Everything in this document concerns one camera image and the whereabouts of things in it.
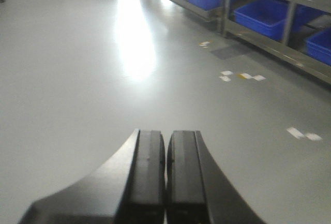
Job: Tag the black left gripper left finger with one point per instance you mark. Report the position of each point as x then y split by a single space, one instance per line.
128 188

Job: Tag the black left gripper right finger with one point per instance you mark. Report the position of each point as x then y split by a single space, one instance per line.
197 189

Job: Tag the blue bin bottom centre left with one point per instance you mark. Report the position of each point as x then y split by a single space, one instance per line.
268 17

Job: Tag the blue bin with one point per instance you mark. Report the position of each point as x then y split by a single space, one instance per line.
268 17
318 46

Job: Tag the blue bin bottom centre right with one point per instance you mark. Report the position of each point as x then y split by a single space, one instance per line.
318 46

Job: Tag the centre steel bin rack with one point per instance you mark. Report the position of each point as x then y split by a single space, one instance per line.
292 47

